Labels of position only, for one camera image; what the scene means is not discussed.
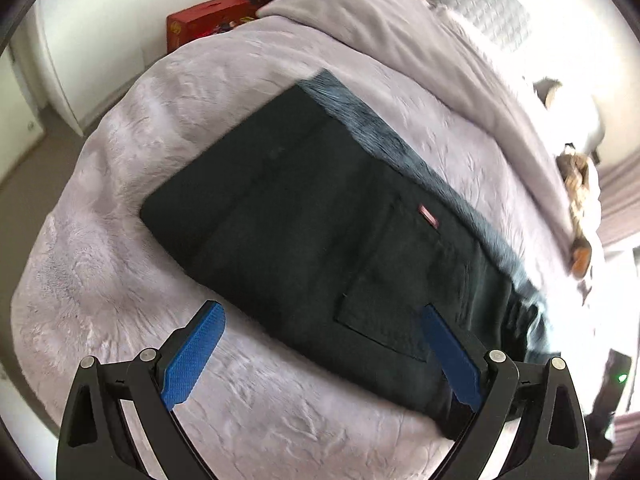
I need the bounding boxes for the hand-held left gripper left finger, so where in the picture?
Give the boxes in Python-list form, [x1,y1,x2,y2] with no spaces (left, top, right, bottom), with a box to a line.
[55,299,227,480]

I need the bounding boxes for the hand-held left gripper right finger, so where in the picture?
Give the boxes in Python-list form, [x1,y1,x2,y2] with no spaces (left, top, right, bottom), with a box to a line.
[421,303,592,480]

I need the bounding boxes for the black pants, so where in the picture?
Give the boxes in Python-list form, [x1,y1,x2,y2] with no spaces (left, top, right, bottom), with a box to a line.
[139,82,553,441]

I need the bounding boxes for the lilac quilted bedspread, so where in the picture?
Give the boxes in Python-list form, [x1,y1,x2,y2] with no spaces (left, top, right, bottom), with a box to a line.
[10,15,608,480]

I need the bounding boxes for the beige slipper orange lining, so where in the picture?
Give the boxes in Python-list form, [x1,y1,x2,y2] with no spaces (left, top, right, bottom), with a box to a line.
[571,242,594,281]

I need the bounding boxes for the white pillow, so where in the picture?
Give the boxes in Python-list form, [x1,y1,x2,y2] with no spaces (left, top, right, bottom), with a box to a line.
[565,95,607,161]

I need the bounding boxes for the white wardrobe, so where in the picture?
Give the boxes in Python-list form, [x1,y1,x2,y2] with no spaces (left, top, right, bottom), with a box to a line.
[35,0,171,136]

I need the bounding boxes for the grey fleece blanket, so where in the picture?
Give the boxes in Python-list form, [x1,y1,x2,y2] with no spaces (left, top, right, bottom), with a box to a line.
[255,0,576,261]

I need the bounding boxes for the red cardboard box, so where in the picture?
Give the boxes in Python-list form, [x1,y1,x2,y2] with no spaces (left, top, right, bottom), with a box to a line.
[166,0,261,53]

